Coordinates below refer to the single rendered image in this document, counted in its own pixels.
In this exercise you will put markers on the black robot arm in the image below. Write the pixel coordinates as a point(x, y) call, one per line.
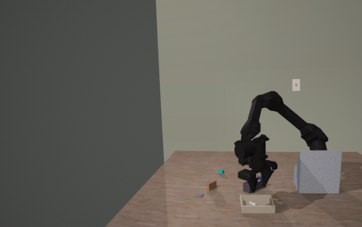
point(312, 134)

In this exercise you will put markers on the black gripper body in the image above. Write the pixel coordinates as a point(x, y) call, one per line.
point(258, 164)

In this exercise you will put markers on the beige open tray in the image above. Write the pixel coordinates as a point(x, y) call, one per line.
point(264, 203)

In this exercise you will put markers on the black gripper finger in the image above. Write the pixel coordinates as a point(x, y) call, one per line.
point(265, 175)
point(253, 184)

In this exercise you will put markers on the brown rectangular block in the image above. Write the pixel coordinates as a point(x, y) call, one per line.
point(211, 185)

